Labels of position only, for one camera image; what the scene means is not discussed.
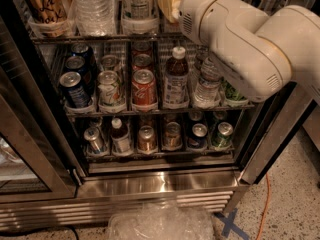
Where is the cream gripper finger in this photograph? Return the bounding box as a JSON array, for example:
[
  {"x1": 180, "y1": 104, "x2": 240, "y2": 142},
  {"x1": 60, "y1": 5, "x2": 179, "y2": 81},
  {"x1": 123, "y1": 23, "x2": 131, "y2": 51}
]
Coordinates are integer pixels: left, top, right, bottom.
[{"x1": 157, "y1": 0, "x2": 181, "y2": 23}]

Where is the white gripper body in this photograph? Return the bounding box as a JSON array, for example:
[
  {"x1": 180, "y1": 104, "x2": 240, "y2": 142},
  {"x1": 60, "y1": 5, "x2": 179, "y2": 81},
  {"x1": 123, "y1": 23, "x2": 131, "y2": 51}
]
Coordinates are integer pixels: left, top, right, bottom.
[{"x1": 177, "y1": 0, "x2": 238, "y2": 50}]

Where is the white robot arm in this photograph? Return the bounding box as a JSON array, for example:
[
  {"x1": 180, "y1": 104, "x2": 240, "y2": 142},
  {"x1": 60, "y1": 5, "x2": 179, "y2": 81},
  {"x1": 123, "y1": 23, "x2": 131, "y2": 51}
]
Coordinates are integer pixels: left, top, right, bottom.
[{"x1": 156, "y1": 0, "x2": 320, "y2": 103}]

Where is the red coke can back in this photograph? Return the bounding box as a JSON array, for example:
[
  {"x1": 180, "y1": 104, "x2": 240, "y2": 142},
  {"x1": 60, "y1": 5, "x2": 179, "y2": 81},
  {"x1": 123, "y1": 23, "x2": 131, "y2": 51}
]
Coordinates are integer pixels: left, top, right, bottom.
[{"x1": 132, "y1": 41, "x2": 153, "y2": 56}]

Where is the red coke can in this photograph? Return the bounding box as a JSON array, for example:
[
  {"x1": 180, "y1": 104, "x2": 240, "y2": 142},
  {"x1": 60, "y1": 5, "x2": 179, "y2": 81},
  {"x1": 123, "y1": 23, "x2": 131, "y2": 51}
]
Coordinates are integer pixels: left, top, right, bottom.
[
  {"x1": 132, "y1": 41, "x2": 153, "y2": 56},
  {"x1": 132, "y1": 69, "x2": 156, "y2": 106},
  {"x1": 132, "y1": 54, "x2": 154, "y2": 71}
]

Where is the red coke can middle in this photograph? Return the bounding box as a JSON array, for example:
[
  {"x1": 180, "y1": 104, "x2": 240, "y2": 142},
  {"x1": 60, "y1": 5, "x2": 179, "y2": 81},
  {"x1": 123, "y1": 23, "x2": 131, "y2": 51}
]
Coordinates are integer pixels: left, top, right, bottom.
[{"x1": 132, "y1": 54, "x2": 154, "y2": 71}]

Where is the clear water bottle top shelf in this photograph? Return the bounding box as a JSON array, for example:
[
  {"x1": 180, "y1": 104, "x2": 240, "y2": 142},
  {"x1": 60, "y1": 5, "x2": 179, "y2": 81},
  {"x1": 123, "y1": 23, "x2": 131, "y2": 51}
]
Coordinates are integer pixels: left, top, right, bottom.
[{"x1": 75, "y1": 0, "x2": 116, "y2": 37}]

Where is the clear water bottle shelf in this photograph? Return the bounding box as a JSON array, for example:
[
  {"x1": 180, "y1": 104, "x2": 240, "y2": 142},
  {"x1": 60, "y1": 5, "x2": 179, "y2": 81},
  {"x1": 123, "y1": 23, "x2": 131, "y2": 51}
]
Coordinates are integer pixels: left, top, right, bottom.
[
  {"x1": 75, "y1": 0, "x2": 116, "y2": 37},
  {"x1": 194, "y1": 57, "x2": 222, "y2": 102}
]

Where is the white green can back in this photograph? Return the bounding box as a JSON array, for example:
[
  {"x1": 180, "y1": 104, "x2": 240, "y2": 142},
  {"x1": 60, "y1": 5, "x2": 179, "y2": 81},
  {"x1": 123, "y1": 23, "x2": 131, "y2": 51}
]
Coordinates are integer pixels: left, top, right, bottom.
[{"x1": 100, "y1": 54, "x2": 122, "y2": 75}]

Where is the red coke can front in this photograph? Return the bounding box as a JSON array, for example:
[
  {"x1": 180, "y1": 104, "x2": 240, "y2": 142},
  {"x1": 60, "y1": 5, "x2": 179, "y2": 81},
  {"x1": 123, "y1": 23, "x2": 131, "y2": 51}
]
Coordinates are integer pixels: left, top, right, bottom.
[{"x1": 132, "y1": 69, "x2": 156, "y2": 106}]

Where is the clear water bottle middle shelf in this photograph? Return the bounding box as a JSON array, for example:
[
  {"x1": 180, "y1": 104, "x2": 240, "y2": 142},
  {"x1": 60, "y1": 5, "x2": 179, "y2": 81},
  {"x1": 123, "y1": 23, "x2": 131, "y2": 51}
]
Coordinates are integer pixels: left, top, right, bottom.
[{"x1": 194, "y1": 57, "x2": 222, "y2": 102}]

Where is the blue pepsi can back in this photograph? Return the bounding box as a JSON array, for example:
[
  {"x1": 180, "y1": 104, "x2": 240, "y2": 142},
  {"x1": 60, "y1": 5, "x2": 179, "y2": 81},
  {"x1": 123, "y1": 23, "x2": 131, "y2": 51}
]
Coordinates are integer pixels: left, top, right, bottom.
[{"x1": 71, "y1": 43, "x2": 97, "y2": 70}]

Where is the blue pepsi can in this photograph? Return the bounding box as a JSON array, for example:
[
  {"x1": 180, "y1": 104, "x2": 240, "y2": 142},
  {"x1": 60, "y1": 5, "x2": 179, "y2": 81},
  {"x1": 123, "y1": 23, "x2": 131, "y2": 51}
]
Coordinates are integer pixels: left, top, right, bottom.
[
  {"x1": 59, "y1": 71, "x2": 91, "y2": 108},
  {"x1": 71, "y1": 43, "x2": 97, "y2": 70},
  {"x1": 64, "y1": 56, "x2": 94, "y2": 94}
]

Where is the blue pepsi can middle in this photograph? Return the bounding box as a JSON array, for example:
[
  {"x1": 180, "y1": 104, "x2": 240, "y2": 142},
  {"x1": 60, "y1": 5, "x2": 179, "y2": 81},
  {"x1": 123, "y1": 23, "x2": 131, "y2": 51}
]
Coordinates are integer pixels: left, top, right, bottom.
[{"x1": 64, "y1": 56, "x2": 94, "y2": 94}]

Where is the stainless steel fridge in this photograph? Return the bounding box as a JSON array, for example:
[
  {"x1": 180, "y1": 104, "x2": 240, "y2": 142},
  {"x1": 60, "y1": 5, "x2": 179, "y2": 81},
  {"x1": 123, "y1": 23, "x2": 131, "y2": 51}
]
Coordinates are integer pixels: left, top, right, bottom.
[{"x1": 0, "y1": 0, "x2": 318, "y2": 233}]

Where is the blue pepsi can front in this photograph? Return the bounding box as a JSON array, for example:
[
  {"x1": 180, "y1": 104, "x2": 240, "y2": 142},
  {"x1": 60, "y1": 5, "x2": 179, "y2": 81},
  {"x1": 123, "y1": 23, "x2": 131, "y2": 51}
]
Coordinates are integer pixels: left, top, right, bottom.
[{"x1": 59, "y1": 71, "x2": 91, "y2": 108}]

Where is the blue can bottom shelf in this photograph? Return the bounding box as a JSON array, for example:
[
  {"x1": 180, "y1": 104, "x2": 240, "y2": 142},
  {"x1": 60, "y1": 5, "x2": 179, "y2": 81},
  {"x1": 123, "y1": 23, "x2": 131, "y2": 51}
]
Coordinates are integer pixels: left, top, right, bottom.
[{"x1": 187, "y1": 123, "x2": 208, "y2": 149}]

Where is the green can bottom shelf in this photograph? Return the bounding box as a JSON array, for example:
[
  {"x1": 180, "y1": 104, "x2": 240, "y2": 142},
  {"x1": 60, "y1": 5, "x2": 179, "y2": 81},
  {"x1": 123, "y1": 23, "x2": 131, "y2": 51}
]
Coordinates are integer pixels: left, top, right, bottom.
[{"x1": 212, "y1": 122, "x2": 233, "y2": 148}]

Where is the gold can bottom shelf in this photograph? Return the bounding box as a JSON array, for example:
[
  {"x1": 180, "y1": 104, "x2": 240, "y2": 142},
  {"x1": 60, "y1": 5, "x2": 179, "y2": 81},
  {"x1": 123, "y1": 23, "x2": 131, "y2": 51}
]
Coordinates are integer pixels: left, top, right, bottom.
[{"x1": 164, "y1": 122, "x2": 182, "y2": 150}]

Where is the brown tea bottle bottom shelf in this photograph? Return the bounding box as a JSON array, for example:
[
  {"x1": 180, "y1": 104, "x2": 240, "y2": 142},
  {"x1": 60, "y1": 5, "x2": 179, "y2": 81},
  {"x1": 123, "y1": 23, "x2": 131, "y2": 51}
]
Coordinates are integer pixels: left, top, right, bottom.
[{"x1": 111, "y1": 117, "x2": 131, "y2": 153}]

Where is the orange can bottom shelf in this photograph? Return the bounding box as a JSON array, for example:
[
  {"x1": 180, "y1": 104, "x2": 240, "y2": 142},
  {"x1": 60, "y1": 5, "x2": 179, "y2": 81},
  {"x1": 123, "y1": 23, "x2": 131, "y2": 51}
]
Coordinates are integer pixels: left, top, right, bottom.
[{"x1": 138, "y1": 125, "x2": 156, "y2": 152}]

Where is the silver slim can bottom shelf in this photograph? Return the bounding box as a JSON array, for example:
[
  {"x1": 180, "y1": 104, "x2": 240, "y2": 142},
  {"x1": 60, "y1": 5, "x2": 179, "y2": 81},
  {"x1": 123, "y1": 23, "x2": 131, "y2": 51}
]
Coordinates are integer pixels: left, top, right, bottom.
[{"x1": 84, "y1": 127, "x2": 106, "y2": 154}]

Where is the glass fridge door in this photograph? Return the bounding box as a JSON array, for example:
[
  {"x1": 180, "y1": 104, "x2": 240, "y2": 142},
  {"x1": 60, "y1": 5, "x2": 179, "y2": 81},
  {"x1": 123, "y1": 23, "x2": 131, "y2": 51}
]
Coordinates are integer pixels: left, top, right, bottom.
[{"x1": 0, "y1": 13, "x2": 78, "y2": 204}]

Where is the clear plastic bin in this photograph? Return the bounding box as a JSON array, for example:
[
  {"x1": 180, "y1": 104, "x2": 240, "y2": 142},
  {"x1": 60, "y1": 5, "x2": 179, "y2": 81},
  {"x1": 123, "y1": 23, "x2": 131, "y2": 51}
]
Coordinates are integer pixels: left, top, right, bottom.
[{"x1": 107, "y1": 204, "x2": 215, "y2": 240}]

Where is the blue tape cross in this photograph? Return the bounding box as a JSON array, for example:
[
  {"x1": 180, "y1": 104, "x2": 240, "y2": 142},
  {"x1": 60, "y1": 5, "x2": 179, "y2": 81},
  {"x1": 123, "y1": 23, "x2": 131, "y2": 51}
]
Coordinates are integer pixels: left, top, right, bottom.
[{"x1": 215, "y1": 208, "x2": 249, "y2": 240}]

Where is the orange cable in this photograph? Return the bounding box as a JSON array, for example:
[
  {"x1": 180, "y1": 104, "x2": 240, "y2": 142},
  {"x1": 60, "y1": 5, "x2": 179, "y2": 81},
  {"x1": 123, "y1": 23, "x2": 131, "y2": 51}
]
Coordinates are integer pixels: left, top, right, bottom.
[{"x1": 255, "y1": 173, "x2": 272, "y2": 240}]

